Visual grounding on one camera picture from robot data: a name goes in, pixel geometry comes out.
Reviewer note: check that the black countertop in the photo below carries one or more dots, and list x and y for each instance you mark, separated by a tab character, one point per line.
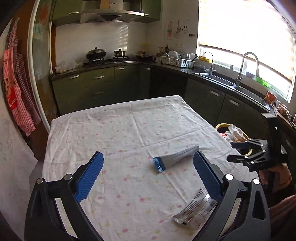
161	66

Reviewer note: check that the steel kitchen sink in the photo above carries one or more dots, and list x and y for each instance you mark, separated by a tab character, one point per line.
231	83

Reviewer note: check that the tall steel kitchen faucet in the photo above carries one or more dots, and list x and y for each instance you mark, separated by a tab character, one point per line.
240	69

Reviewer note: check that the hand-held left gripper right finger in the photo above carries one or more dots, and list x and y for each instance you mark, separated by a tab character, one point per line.
208	178

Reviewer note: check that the yellow-rimmed trash bin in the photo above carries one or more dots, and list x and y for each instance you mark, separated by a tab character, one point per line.
219	127

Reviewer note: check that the sauce bottles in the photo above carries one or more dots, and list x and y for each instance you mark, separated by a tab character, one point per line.
163	50

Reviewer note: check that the grey blue toothpaste tube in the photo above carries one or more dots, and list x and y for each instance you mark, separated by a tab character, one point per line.
175	157

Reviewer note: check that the green wall cabinets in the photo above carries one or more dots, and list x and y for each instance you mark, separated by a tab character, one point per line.
64	11

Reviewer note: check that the yellow container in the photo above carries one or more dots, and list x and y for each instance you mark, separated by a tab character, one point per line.
203	58

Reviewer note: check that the white mug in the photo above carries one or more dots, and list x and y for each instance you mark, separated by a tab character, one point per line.
156	59

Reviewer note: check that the clear plastic bag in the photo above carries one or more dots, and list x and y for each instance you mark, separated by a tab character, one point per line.
66	68

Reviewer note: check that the small steel pot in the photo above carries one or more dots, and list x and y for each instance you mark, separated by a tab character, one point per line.
119	53

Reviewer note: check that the green base cabinets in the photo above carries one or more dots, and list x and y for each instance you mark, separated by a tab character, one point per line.
104	85

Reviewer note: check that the black gas stove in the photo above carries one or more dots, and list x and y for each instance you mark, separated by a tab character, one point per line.
108	62

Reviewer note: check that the stack of white plates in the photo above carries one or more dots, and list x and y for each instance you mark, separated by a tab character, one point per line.
175	54

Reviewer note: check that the white dish rack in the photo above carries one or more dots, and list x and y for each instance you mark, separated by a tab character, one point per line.
175	62

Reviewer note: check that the dark frying pan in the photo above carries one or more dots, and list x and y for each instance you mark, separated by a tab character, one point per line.
144	55

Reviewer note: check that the person's right hand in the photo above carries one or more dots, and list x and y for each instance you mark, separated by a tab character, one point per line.
279	176

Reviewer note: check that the glass sliding door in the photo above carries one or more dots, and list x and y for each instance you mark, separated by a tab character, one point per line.
41	58

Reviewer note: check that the window roller blind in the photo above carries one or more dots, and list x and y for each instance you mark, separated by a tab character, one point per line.
242	27

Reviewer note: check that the person's brown jacket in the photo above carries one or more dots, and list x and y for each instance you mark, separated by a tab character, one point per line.
284	213

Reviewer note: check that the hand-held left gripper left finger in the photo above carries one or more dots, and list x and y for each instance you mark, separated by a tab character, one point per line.
91	176

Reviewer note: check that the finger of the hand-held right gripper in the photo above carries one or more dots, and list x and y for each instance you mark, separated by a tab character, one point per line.
245	158
249	143

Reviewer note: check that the red cup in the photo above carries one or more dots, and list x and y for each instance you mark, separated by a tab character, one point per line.
270	96

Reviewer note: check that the green cutting board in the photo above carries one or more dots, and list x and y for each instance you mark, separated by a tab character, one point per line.
262	81

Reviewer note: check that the red checked apron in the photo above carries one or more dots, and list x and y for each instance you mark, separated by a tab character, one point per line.
13	92

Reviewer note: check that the steel range hood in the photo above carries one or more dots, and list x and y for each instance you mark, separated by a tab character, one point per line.
111	14

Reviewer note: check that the black wok with lid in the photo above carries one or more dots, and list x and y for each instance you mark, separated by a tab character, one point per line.
96	54

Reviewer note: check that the small bowl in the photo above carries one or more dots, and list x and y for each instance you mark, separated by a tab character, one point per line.
250	74

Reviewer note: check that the dark checked apron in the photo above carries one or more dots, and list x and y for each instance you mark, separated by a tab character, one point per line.
27	92

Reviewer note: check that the silver printed wrapper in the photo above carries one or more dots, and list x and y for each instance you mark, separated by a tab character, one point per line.
194	210

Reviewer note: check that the small steel faucet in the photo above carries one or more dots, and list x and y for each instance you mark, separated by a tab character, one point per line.
211	67

